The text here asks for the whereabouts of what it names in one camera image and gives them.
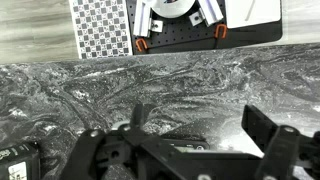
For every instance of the black label printer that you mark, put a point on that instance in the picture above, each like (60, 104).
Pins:
(18, 161)

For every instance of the black digital scale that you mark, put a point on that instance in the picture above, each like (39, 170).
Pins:
(191, 146)

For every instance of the small aluminium corner bracket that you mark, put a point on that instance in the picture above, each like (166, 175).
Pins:
(196, 18)
(156, 26)

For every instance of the aluminium extrusion bar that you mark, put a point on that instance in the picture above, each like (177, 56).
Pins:
(141, 18)
(210, 11)

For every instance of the perforated white black panel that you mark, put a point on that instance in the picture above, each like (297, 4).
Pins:
(100, 28)

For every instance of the white flat panel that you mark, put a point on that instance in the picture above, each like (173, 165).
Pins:
(253, 11)

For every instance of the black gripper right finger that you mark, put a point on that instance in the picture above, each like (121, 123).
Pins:
(280, 146)

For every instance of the white robot body foreground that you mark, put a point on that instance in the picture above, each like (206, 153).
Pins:
(186, 36)

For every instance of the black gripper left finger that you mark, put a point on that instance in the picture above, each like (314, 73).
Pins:
(100, 153)

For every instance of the orange clamp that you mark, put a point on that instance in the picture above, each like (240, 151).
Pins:
(220, 31)
(141, 45)

